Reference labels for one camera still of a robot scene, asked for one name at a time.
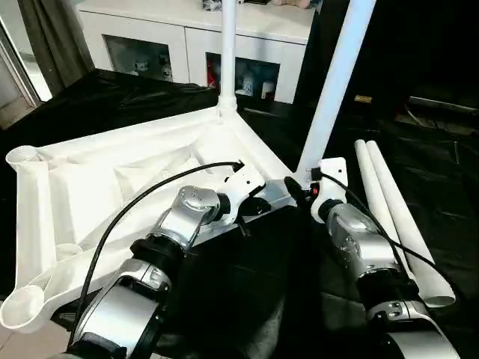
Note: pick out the white plastic table leg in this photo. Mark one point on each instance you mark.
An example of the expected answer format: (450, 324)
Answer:
(368, 179)
(396, 209)
(228, 45)
(337, 82)

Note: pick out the white plastic table top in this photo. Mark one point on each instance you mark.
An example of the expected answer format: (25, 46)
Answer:
(131, 149)

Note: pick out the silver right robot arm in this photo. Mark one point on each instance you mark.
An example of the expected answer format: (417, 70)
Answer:
(359, 239)

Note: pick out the black mat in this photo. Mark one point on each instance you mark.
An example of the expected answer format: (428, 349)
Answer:
(262, 284)

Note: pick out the small tan label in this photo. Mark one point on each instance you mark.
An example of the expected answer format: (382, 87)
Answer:
(363, 99)

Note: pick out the red bottle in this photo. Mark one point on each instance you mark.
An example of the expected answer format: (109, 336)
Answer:
(213, 73)

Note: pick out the dark metal pole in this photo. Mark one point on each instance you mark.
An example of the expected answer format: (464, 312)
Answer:
(441, 104)

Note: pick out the white glass-door cabinet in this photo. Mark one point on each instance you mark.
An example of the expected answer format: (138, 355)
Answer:
(187, 26)

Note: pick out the grey curtain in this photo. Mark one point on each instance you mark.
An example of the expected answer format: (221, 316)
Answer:
(56, 41)

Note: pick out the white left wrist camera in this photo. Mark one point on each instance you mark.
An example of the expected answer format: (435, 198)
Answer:
(243, 183)

